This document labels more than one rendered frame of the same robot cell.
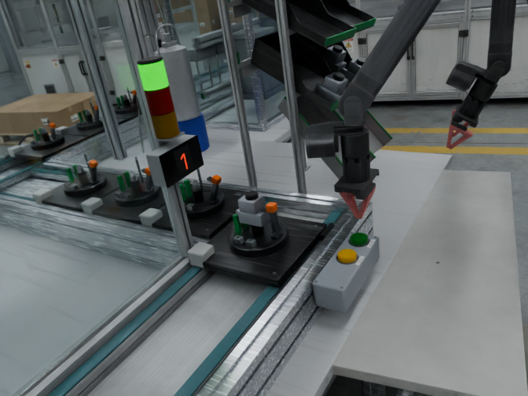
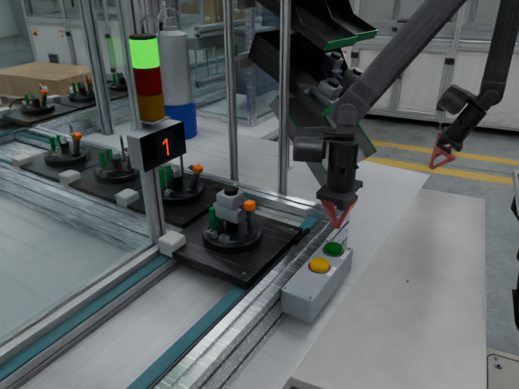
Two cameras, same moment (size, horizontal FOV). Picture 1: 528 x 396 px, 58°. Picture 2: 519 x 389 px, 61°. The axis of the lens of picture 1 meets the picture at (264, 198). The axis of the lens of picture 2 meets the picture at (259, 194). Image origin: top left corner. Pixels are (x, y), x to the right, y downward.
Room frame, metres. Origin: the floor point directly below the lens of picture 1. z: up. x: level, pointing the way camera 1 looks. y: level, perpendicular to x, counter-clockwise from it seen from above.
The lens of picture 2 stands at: (0.10, 0.00, 1.52)
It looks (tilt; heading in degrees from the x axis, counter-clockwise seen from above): 27 degrees down; 358
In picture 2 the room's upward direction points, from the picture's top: straight up
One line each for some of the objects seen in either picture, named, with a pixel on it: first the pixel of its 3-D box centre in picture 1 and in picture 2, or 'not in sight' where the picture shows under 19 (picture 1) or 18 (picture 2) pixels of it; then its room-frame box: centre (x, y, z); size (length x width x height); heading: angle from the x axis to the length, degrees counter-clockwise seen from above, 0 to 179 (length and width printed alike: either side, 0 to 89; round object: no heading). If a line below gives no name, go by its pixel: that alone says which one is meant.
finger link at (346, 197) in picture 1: (360, 196); (340, 206); (0.91, -0.21, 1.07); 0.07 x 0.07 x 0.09; 55
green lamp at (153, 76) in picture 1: (153, 75); (144, 52); (0.95, 0.18, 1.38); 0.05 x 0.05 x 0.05
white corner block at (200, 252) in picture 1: (201, 254); (172, 244); (0.93, 0.16, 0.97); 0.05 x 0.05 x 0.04; 55
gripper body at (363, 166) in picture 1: (356, 169); (340, 178); (0.90, -0.20, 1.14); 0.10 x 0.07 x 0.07; 145
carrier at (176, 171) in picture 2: (197, 192); (177, 180); (1.18, 0.18, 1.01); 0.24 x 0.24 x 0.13; 55
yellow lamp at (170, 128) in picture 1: (165, 123); (150, 105); (0.95, 0.18, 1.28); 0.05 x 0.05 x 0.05
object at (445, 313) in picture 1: (368, 242); (340, 251); (1.06, -0.26, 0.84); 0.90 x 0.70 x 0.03; 153
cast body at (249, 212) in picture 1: (250, 206); (228, 201); (0.96, 0.03, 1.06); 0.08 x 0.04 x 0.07; 53
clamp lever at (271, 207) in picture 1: (270, 218); (247, 216); (0.93, -0.01, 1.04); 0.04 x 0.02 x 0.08; 55
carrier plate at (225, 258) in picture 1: (259, 243); (232, 240); (0.95, 0.03, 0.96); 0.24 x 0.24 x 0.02; 55
